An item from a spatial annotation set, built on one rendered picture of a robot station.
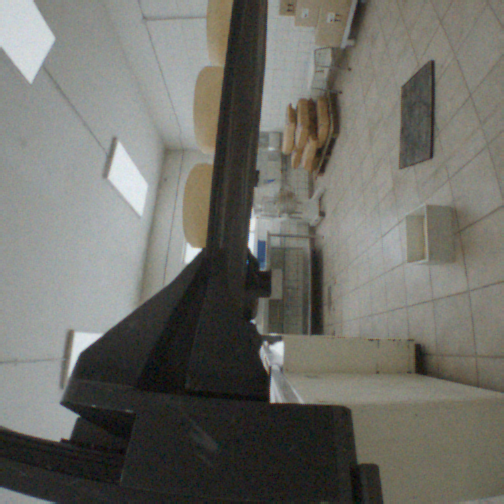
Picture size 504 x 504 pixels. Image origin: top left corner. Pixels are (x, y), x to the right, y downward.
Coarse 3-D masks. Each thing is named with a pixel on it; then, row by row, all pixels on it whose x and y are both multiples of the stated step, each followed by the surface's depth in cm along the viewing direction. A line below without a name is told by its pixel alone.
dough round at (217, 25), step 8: (208, 0) 14; (216, 0) 14; (224, 0) 14; (232, 0) 14; (208, 8) 14; (216, 8) 14; (224, 8) 14; (208, 16) 14; (216, 16) 14; (224, 16) 14; (208, 24) 14; (216, 24) 14; (224, 24) 14; (208, 32) 15; (216, 32) 15; (224, 32) 15; (208, 40) 15; (216, 40) 15; (224, 40) 15; (208, 48) 16; (216, 48) 15; (224, 48) 15; (216, 56) 16; (224, 56) 16; (216, 64) 17
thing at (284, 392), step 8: (272, 368) 168; (272, 376) 138; (280, 376) 139; (280, 384) 117; (288, 384) 118; (280, 392) 101; (288, 392) 102; (280, 400) 93; (288, 400) 89; (296, 400) 90
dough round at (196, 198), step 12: (192, 168) 15; (204, 168) 15; (192, 180) 14; (204, 180) 14; (192, 192) 14; (204, 192) 14; (192, 204) 14; (204, 204) 14; (192, 216) 14; (204, 216) 14; (192, 228) 15; (204, 228) 15; (192, 240) 15; (204, 240) 15
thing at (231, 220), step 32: (256, 0) 18; (256, 32) 21; (224, 64) 12; (256, 64) 25; (224, 96) 12; (256, 96) 31; (224, 128) 12; (256, 128) 38; (224, 160) 12; (256, 160) 50; (224, 192) 13; (224, 224) 14
